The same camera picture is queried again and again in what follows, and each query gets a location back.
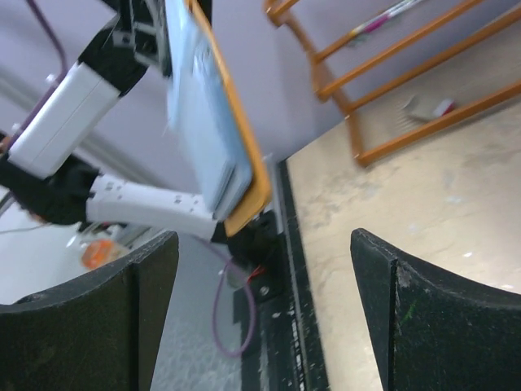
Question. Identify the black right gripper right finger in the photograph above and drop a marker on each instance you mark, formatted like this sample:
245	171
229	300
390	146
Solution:
432	329

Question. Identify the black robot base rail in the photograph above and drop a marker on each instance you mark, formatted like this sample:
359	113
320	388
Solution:
285	352

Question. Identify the yellow leather card holder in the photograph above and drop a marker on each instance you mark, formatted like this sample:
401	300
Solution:
205	109

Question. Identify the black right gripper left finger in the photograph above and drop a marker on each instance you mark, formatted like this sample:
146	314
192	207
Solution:
100	331

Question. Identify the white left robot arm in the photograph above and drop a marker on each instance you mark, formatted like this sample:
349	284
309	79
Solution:
78	192

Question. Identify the orange wooden tiered rack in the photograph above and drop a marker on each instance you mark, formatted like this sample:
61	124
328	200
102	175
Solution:
328	87

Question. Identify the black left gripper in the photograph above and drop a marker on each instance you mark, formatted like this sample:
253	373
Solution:
134	40

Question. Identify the grey cardboard envelope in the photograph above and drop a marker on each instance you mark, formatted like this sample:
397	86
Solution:
425	108

